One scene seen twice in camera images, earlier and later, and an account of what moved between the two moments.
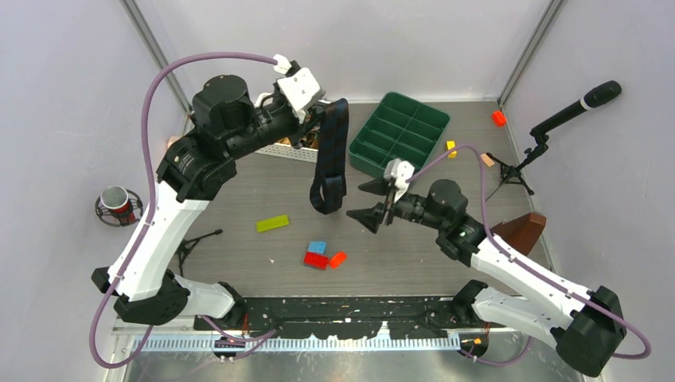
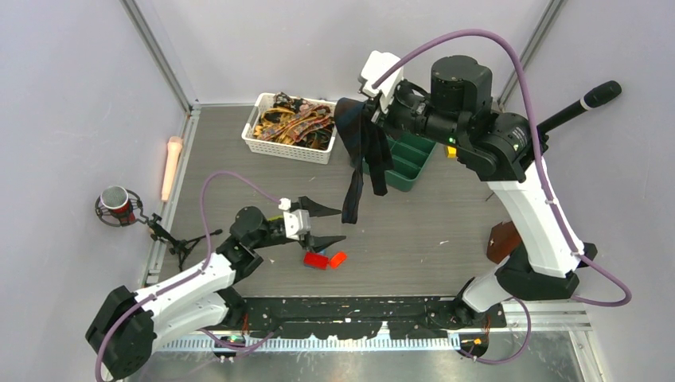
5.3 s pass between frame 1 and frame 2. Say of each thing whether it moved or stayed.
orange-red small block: stayed
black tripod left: stayed
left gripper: moved
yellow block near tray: stayed
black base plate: stayed
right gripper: moved
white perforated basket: stayed
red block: stayed
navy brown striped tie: moved
